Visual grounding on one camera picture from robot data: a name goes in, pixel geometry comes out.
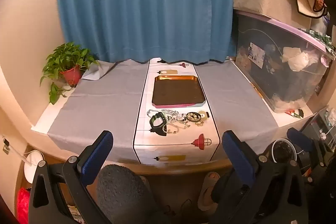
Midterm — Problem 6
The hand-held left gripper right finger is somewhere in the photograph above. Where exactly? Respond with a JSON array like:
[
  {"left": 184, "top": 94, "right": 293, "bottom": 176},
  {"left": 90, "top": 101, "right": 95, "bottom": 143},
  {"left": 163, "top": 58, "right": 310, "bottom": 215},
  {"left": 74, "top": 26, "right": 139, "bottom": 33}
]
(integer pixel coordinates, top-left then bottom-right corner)
[{"left": 210, "top": 130, "right": 309, "bottom": 224}]

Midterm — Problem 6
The white lamp print table runner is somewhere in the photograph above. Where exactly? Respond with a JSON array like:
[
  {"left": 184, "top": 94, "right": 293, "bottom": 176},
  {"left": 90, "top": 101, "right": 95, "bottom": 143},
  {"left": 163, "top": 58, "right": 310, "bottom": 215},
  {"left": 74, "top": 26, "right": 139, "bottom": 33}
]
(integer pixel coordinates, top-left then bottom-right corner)
[{"left": 133, "top": 57, "right": 222, "bottom": 165}]

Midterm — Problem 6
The black green wristwatch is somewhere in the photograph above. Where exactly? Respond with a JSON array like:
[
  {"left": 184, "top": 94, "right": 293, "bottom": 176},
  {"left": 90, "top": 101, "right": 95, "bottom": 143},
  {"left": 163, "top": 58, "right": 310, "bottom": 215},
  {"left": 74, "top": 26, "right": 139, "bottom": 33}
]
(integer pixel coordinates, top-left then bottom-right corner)
[{"left": 149, "top": 113, "right": 167, "bottom": 129}]

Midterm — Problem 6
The red fuzzy cloth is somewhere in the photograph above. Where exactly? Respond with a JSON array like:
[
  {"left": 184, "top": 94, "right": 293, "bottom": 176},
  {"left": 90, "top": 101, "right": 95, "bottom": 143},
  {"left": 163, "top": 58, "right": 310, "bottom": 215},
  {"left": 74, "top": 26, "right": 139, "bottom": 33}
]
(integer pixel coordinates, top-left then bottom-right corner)
[{"left": 17, "top": 187, "right": 31, "bottom": 224}]

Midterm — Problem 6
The green checked cloth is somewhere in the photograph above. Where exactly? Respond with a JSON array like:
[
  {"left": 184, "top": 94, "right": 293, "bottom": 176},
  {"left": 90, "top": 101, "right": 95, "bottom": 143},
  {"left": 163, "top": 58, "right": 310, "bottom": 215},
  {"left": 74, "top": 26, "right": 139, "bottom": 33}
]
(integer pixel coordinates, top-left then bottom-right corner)
[{"left": 309, "top": 28, "right": 336, "bottom": 57}]

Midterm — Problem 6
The golden rectangular tray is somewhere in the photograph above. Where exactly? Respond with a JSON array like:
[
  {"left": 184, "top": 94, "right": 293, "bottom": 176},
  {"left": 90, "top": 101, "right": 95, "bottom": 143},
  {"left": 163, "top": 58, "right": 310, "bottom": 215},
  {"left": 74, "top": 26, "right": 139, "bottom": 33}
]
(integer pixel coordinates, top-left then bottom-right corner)
[{"left": 151, "top": 75, "right": 206, "bottom": 109}]

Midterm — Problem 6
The pile of bead bracelets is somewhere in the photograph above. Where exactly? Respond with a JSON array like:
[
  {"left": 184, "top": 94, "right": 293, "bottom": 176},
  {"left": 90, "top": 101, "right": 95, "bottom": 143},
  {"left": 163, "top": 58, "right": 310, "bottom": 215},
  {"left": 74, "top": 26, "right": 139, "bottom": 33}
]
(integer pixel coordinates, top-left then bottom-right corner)
[{"left": 146, "top": 109, "right": 210, "bottom": 135}]

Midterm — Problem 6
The black round bowl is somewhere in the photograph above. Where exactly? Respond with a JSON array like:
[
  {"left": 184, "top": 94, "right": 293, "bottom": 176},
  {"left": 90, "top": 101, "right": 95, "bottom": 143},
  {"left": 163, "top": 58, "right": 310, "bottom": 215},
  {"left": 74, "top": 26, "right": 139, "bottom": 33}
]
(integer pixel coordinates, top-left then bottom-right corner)
[{"left": 271, "top": 138, "right": 297, "bottom": 164}]

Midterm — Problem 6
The blue curtain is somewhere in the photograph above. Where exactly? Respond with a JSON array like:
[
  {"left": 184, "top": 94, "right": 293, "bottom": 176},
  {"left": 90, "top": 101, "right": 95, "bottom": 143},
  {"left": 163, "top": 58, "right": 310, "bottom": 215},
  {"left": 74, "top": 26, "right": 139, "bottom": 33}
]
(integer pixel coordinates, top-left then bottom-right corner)
[{"left": 56, "top": 0, "right": 279, "bottom": 65}]

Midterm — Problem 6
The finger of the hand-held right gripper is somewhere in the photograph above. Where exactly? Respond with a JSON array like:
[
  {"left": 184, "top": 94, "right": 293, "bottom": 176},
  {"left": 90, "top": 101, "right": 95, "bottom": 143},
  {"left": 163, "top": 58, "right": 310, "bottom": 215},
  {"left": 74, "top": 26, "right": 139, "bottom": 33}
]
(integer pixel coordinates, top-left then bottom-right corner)
[{"left": 287, "top": 128, "right": 329, "bottom": 170}]

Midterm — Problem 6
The beige sandal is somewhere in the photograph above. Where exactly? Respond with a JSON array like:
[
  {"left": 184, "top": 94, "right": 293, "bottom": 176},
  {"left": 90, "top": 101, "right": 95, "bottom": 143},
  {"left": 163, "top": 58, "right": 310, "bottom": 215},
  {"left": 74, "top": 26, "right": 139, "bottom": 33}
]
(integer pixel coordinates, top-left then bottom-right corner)
[{"left": 197, "top": 172, "right": 221, "bottom": 212}]

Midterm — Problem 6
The white cable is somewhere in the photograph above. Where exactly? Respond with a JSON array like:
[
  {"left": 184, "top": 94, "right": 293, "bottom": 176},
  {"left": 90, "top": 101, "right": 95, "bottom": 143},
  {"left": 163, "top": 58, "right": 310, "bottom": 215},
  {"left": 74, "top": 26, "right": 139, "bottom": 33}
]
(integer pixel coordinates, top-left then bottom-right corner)
[{"left": 0, "top": 134, "right": 30, "bottom": 165}]

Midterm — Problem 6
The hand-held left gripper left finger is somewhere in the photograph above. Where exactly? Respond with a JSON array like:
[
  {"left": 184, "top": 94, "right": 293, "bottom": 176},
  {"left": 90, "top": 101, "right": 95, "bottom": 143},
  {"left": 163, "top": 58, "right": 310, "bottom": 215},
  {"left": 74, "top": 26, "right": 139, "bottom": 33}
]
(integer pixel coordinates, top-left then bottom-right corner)
[{"left": 28, "top": 130, "right": 114, "bottom": 224}]

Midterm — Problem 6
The green potted plant red pot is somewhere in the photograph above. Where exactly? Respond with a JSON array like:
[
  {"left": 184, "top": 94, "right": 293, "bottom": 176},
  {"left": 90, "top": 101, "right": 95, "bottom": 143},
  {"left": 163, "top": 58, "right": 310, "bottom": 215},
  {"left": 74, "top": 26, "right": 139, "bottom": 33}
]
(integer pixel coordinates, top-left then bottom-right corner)
[{"left": 40, "top": 42, "right": 101, "bottom": 105}]

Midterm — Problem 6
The white round appliance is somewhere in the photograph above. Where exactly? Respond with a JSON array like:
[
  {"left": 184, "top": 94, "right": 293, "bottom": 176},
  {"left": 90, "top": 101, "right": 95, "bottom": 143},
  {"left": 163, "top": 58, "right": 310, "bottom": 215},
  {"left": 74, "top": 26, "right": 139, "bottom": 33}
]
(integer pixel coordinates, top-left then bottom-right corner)
[{"left": 23, "top": 150, "right": 46, "bottom": 184}]

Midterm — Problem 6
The grey fuzzy slipper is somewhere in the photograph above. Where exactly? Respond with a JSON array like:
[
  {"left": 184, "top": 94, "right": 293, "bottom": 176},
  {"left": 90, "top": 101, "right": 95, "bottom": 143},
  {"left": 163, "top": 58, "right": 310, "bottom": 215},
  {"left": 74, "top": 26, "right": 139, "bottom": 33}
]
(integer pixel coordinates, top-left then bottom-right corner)
[{"left": 96, "top": 164, "right": 158, "bottom": 224}]

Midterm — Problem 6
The clear storage bin pink lid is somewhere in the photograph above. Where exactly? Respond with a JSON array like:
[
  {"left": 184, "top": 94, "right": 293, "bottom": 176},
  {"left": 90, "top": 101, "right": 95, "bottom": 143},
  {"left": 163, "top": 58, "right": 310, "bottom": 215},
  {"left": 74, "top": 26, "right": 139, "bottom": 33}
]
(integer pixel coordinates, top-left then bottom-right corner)
[{"left": 232, "top": 9, "right": 334, "bottom": 113}]

